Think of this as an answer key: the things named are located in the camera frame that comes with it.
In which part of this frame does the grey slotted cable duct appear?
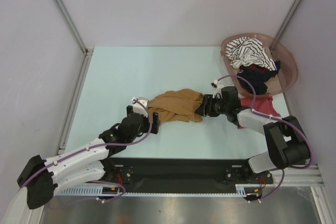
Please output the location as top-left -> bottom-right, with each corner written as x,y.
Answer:
235,184 -> 263,197
57,185 -> 123,197

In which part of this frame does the pink translucent laundry basket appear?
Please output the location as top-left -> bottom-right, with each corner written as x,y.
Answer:
220,33 -> 298,98

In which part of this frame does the left aluminium corner post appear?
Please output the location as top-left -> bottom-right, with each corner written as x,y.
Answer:
39,0 -> 89,53

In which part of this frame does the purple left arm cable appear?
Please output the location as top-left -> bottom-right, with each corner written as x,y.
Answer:
18,98 -> 152,205

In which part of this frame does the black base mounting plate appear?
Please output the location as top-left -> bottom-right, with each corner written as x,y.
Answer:
102,157 -> 274,195

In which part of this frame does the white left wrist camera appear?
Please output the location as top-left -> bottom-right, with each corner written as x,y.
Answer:
132,97 -> 149,118

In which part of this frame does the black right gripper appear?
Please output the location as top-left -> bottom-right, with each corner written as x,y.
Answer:
194,94 -> 229,117

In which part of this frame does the black white striped tank top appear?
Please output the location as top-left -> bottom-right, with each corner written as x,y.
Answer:
225,36 -> 277,71

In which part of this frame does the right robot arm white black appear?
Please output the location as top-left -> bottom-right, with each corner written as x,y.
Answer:
195,86 -> 312,183

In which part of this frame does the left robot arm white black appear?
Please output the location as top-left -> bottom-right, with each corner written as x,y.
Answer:
17,106 -> 160,210

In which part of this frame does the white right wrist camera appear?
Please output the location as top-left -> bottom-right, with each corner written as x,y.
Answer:
211,80 -> 224,98

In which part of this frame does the grey slotted cable duct left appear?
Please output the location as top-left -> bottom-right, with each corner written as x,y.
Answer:
57,185 -> 123,197

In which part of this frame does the grey slotted cable duct right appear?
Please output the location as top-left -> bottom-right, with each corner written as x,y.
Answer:
235,184 -> 263,197

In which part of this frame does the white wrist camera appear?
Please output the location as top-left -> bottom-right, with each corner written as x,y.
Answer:
132,97 -> 149,118
211,80 -> 224,98

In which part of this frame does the mustard yellow tank top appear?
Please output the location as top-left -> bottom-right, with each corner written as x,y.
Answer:
148,89 -> 204,123

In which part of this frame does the aluminium corner post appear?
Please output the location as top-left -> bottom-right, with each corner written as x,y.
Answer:
39,0 -> 89,53
276,0 -> 303,39

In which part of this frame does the red tank top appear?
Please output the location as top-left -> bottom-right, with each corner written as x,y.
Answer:
237,97 -> 281,130

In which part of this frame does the right aluminium corner post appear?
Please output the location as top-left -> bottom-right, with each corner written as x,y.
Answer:
276,0 -> 303,39

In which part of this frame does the aluminium frame rail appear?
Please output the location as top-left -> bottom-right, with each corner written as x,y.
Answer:
271,164 -> 325,187

